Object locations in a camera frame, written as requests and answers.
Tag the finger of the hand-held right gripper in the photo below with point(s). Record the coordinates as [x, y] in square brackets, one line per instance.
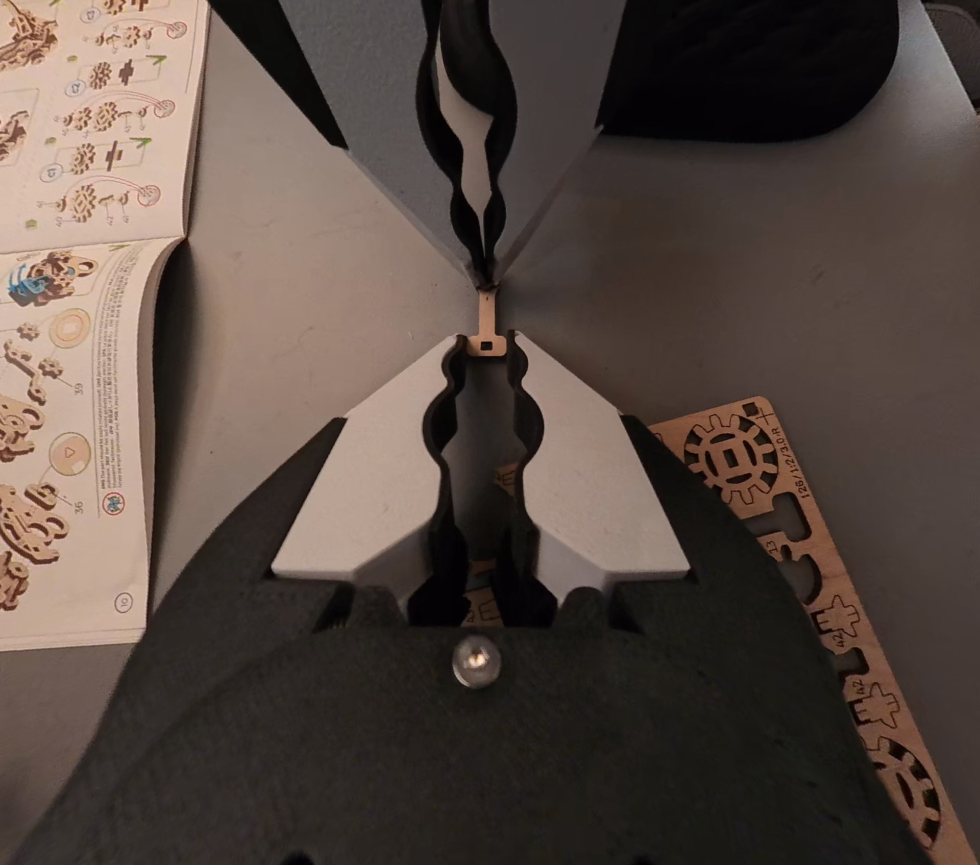
[344, 38]
[566, 38]

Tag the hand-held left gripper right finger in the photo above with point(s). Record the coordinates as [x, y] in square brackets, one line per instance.
[612, 497]

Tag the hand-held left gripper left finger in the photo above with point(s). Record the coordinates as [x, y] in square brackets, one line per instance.
[360, 497]

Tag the small wooden model part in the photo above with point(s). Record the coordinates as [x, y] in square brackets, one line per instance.
[487, 337]

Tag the laser-cut wooden parts sheet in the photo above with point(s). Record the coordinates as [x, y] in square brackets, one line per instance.
[842, 574]

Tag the model instruction booklet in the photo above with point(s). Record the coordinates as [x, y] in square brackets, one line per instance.
[76, 268]

